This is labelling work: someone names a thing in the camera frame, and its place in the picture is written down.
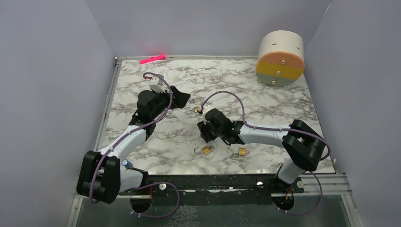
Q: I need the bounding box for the brass padlock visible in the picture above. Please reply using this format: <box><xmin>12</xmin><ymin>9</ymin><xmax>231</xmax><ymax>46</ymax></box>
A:
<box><xmin>193</xmin><ymin>145</ymin><xmax>214</xmax><ymax>155</ymax></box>
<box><xmin>231</xmin><ymin>148</ymin><xmax>250</xmax><ymax>158</ymax></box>
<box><xmin>185</xmin><ymin>106</ymin><xmax>200</xmax><ymax>115</ymax></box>

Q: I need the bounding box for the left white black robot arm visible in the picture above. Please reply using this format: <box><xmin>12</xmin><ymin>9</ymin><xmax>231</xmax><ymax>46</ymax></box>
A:
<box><xmin>76</xmin><ymin>86</ymin><xmax>191</xmax><ymax>204</ymax></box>

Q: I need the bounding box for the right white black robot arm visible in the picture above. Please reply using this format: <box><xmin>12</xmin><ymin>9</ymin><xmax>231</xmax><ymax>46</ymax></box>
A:
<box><xmin>197</xmin><ymin>108</ymin><xmax>327</xmax><ymax>192</ymax></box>

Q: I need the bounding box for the pink marker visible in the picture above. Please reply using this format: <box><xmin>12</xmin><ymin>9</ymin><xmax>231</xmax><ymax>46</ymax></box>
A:
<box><xmin>139</xmin><ymin>54</ymin><xmax>166</xmax><ymax>65</ymax></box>

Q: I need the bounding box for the blue capacitor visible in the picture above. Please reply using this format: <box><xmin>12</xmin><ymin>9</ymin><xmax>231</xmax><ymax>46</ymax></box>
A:
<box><xmin>122</xmin><ymin>160</ymin><xmax>132</xmax><ymax>169</ymax></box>

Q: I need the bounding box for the cream cylinder with coloured face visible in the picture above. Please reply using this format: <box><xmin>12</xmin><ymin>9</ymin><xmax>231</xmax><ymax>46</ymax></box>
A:
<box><xmin>255</xmin><ymin>30</ymin><xmax>305</xmax><ymax>87</ymax></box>

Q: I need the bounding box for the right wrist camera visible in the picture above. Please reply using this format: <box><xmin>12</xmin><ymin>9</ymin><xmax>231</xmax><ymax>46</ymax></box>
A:
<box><xmin>199</xmin><ymin>105</ymin><xmax>213</xmax><ymax>115</ymax></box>

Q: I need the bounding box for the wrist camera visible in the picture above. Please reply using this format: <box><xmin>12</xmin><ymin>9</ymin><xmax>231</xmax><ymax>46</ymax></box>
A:
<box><xmin>199</xmin><ymin>105</ymin><xmax>213</xmax><ymax>115</ymax></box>
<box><xmin>148</xmin><ymin>77</ymin><xmax>165</xmax><ymax>93</ymax></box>

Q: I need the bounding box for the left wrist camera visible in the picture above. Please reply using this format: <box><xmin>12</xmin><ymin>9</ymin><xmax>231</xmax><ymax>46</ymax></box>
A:
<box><xmin>148</xmin><ymin>77</ymin><xmax>165</xmax><ymax>93</ymax></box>

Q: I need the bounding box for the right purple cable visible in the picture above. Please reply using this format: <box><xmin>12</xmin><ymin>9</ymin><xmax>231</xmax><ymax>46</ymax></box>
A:
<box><xmin>200</xmin><ymin>91</ymin><xmax>332</xmax><ymax>218</ymax></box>

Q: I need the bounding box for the purple cable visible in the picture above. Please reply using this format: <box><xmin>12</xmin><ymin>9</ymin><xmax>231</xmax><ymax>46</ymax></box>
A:
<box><xmin>200</xmin><ymin>91</ymin><xmax>332</xmax><ymax>218</ymax></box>
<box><xmin>88</xmin><ymin>72</ymin><xmax>181</xmax><ymax>219</ymax></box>

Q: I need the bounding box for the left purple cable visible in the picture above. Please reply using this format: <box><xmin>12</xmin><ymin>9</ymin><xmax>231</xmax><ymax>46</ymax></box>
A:
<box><xmin>88</xmin><ymin>72</ymin><xmax>181</xmax><ymax>219</ymax></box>

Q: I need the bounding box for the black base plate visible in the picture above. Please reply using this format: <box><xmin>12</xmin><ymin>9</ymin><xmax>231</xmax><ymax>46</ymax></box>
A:
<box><xmin>118</xmin><ymin>174</ymin><xmax>304</xmax><ymax>206</ymax></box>

